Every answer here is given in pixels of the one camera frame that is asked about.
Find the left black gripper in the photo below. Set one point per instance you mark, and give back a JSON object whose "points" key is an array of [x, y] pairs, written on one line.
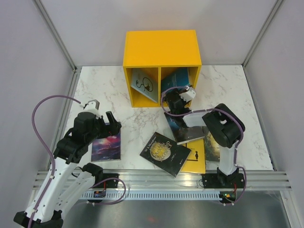
{"points": [[109, 129]]}

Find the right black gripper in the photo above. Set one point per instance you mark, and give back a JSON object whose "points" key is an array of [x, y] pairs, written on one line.
{"points": [[176, 90]]}

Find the dark Wuthering Heights book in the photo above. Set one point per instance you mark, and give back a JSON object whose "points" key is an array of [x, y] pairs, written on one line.
{"points": [[183, 134]]}

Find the blue 20000 Leagues book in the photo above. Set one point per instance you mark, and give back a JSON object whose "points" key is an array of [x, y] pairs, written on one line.
{"points": [[180, 77]]}

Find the light blue cat book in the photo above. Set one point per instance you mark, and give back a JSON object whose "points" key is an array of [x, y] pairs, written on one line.
{"points": [[144, 84]]}

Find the black Moon and Sixpence book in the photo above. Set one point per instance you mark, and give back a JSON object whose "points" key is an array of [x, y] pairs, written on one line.
{"points": [[165, 154]]}

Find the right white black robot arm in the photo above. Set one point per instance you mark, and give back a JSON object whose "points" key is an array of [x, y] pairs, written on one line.
{"points": [[225, 127]]}

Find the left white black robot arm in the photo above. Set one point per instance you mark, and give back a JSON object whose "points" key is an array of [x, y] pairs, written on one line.
{"points": [[52, 203]]}

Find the yellow wooden two-slot shelf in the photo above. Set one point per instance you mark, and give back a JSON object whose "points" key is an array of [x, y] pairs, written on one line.
{"points": [[158, 53]]}

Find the green Alice Wonderland book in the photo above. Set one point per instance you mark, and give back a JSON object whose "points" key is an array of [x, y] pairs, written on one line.
{"points": [[211, 147]]}

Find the yellow notebook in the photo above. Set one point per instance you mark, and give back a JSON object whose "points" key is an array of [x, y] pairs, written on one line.
{"points": [[195, 162]]}

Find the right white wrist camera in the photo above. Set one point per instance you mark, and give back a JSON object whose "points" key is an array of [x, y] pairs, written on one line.
{"points": [[188, 94]]}

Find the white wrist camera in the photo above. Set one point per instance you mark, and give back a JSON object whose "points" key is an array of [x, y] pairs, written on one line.
{"points": [[92, 106], [188, 94]]}

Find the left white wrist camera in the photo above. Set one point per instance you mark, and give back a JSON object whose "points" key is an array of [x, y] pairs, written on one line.
{"points": [[92, 106]]}

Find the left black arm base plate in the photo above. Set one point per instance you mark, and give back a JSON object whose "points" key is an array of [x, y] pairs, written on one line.
{"points": [[110, 183]]}

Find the aluminium front rail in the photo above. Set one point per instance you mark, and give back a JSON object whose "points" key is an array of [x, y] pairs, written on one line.
{"points": [[160, 180]]}

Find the white slotted cable duct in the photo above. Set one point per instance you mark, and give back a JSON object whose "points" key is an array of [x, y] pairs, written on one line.
{"points": [[152, 195]]}

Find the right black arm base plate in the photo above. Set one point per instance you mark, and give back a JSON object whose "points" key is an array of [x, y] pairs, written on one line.
{"points": [[216, 181]]}

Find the left aluminium frame post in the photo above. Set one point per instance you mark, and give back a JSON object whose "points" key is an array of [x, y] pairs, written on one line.
{"points": [[54, 32]]}

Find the aluminium frame post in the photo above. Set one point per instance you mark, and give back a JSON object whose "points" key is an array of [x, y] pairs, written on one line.
{"points": [[269, 19], [54, 32]]}

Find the right aluminium frame post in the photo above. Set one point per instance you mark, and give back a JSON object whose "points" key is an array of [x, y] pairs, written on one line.
{"points": [[269, 19]]}

